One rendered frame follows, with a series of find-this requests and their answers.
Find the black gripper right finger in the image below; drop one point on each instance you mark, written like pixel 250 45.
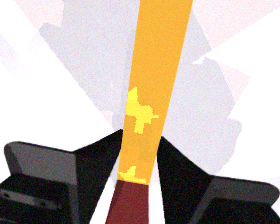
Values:
pixel 186 190

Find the yellow bar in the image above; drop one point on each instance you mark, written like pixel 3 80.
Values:
pixel 160 33

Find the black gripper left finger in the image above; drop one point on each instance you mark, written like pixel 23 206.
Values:
pixel 85 170

